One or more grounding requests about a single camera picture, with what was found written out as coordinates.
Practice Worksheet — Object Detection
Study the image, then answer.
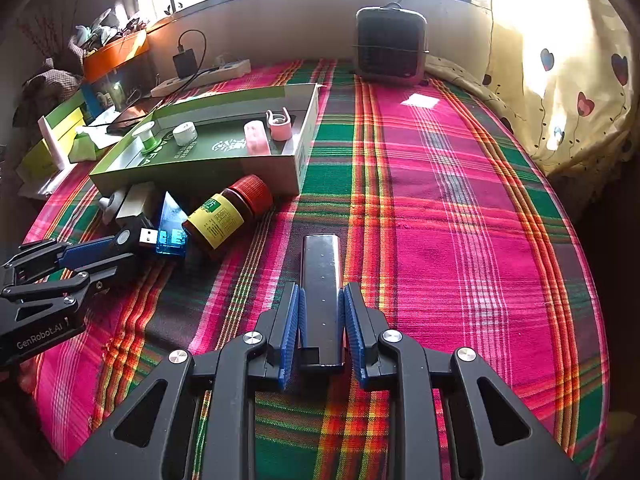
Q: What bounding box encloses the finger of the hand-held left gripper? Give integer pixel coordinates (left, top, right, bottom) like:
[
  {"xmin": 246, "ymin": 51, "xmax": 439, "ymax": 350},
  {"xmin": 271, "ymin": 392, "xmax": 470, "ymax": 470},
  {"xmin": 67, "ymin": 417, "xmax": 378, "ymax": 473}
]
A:
[
  {"xmin": 2, "ymin": 236, "xmax": 128, "ymax": 281},
  {"xmin": 65, "ymin": 252, "xmax": 151, "ymax": 295}
]

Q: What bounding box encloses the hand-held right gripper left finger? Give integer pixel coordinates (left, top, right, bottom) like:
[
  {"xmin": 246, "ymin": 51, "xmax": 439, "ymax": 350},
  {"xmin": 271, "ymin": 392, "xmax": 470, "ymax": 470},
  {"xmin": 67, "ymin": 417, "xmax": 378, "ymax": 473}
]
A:
[{"xmin": 60, "ymin": 282, "xmax": 307, "ymax": 480}]

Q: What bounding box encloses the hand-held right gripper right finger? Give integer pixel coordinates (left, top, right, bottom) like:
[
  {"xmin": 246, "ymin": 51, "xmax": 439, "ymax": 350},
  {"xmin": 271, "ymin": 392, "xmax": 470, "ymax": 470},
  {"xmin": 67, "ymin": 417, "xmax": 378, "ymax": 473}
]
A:
[{"xmin": 337, "ymin": 282, "xmax": 583, "ymax": 480}]

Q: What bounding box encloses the black USB device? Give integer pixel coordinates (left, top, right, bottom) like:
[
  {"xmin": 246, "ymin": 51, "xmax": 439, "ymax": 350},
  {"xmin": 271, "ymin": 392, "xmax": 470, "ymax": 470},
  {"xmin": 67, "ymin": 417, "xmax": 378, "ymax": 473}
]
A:
[{"xmin": 115, "ymin": 216, "xmax": 162, "ymax": 254}]

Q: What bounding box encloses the white round toy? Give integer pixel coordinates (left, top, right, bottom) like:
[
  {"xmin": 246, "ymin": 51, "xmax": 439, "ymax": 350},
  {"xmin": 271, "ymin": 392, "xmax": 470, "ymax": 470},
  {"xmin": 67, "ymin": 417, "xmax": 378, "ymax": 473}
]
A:
[{"xmin": 98, "ymin": 191, "xmax": 126, "ymax": 223}]

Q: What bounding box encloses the black glossy rectangular bar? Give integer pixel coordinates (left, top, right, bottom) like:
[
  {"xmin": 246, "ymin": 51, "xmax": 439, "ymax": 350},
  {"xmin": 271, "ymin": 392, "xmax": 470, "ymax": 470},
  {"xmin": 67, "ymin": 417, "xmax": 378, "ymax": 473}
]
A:
[{"xmin": 299, "ymin": 234, "xmax": 347, "ymax": 372}]

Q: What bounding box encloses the white charger adapter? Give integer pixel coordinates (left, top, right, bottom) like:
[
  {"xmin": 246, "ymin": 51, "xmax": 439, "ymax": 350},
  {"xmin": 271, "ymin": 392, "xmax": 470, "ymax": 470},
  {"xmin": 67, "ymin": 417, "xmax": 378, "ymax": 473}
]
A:
[{"xmin": 116, "ymin": 182, "xmax": 157, "ymax": 228}]

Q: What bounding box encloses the blue USB tester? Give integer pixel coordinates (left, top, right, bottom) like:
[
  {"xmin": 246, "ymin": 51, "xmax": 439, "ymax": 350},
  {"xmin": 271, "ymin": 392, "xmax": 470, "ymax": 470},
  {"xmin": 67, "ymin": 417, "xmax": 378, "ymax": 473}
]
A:
[{"xmin": 155, "ymin": 191, "xmax": 192, "ymax": 260}]

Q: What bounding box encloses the brown medicine bottle red cap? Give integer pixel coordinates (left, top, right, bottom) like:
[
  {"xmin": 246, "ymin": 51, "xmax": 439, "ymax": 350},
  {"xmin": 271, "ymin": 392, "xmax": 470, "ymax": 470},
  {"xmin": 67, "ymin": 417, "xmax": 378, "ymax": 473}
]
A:
[{"xmin": 181, "ymin": 174, "xmax": 274, "ymax": 261}]

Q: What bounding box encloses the green spool with pale disc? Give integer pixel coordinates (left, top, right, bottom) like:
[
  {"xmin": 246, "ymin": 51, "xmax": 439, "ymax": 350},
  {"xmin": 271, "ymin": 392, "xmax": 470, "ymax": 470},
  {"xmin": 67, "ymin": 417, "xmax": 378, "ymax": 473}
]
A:
[{"xmin": 131, "ymin": 121, "xmax": 160, "ymax": 155}]

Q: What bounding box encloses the pink silicone case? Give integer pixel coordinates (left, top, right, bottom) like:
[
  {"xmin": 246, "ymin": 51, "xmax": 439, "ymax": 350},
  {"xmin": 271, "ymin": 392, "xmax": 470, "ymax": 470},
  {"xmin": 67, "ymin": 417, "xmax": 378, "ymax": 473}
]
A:
[{"xmin": 243, "ymin": 120, "xmax": 271, "ymax": 157}]

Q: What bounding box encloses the pink plastic clip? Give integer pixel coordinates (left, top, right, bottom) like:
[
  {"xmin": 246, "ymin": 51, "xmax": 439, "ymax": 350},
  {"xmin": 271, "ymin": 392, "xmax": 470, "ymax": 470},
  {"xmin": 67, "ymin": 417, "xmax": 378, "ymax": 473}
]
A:
[{"xmin": 265, "ymin": 108, "xmax": 292, "ymax": 142}]

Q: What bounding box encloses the yellow green cardboard box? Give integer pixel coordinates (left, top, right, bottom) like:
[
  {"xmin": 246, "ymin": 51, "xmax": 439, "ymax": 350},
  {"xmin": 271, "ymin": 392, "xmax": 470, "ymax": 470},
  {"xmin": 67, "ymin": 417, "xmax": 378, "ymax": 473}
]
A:
[{"xmin": 20, "ymin": 92, "xmax": 89, "ymax": 174}]

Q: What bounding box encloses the white standing tube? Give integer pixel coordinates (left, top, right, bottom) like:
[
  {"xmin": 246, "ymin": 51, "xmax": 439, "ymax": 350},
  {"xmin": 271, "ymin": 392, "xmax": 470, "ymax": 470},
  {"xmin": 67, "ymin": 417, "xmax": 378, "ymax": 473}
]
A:
[{"xmin": 39, "ymin": 116, "xmax": 67, "ymax": 169}]

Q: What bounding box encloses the black phone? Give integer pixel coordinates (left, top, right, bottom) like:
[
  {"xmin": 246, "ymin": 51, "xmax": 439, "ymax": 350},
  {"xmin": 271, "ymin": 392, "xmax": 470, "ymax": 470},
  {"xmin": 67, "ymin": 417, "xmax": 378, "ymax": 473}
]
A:
[{"xmin": 106, "ymin": 97, "xmax": 163, "ymax": 136}]

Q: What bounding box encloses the blue box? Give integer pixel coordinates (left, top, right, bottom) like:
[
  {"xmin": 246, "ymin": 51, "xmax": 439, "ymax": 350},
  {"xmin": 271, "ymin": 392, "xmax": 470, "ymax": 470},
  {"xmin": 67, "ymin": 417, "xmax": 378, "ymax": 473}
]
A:
[{"xmin": 80, "ymin": 82, "xmax": 124, "ymax": 122}]

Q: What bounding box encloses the checkered cloth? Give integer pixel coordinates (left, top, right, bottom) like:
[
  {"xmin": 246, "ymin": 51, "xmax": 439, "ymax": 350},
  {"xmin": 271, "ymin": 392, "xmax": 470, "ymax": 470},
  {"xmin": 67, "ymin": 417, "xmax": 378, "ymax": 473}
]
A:
[{"xmin": 22, "ymin": 57, "xmax": 83, "ymax": 106}]

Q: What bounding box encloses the black charger adapter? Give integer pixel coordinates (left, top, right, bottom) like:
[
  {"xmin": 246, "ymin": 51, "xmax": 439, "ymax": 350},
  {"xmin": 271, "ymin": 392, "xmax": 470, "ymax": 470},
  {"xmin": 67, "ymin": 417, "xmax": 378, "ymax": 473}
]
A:
[{"xmin": 172, "ymin": 50, "xmax": 199, "ymax": 79}]

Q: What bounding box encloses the white power strip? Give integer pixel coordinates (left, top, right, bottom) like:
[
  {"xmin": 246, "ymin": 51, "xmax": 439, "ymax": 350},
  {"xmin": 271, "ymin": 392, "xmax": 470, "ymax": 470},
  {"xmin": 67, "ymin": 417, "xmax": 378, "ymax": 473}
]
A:
[{"xmin": 150, "ymin": 58, "xmax": 252, "ymax": 97}]

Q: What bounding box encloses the orange box of clutter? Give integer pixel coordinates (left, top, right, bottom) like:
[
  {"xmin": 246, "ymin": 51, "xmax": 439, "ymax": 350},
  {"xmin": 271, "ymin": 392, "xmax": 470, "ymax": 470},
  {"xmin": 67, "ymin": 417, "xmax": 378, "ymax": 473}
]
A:
[{"xmin": 67, "ymin": 7, "xmax": 148, "ymax": 57}]

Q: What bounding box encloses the small grey desk fan heater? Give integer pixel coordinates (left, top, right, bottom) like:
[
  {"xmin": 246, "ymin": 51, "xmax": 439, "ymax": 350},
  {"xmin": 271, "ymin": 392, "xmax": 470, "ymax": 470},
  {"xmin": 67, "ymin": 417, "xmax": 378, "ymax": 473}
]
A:
[{"xmin": 354, "ymin": 4, "xmax": 430, "ymax": 85}]

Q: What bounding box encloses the cream curtain with hearts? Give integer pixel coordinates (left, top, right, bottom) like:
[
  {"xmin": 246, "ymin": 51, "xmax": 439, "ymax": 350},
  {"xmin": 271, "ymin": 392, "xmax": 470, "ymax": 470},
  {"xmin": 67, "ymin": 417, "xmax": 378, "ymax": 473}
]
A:
[{"xmin": 482, "ymin": 0, "xmax": 640, "ymax": 177}]

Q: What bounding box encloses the black charging cable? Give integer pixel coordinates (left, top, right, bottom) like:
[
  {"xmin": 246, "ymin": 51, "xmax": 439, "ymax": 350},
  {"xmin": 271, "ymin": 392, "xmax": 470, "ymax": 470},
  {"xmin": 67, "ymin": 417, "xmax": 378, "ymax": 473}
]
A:
[{"xmin": 170, "ymin": 29, "xmax": 222, "ymax": 92}]

